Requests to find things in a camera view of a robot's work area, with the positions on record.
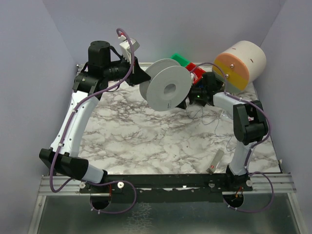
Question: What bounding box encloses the grey plastic cable spool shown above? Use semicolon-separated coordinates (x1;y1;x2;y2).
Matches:
139;58;192;112

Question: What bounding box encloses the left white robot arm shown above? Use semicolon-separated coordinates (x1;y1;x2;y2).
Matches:
39;39;151;184

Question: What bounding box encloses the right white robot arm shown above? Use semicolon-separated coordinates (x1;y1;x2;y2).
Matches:
187;72;269;176

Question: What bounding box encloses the red plastic bin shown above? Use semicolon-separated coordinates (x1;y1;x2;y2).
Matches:
186;62;206;85

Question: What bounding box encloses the clear protractor packet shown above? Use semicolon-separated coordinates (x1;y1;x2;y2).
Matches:
220;110;233;121

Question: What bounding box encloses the green plastic bin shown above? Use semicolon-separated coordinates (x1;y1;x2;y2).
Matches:
171;53;191;67

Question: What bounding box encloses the large beige cylinder drum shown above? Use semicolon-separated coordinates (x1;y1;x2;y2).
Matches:
212;40;267;94

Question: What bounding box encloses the small grey staples box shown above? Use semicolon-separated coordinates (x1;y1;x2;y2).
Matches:
206;149;224;174

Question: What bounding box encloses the black mounting base bar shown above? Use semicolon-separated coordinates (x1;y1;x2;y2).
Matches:
80;172;252;203

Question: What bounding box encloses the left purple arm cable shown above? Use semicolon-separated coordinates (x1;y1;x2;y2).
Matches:
48;28;137;215

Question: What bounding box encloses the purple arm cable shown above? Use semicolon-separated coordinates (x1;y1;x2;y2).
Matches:
190;63;275;214
48;28;137;215

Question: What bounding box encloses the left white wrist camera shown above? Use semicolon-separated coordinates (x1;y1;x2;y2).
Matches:
118;34;140;63

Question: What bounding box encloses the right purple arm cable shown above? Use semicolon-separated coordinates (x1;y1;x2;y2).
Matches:
190;63;275;214

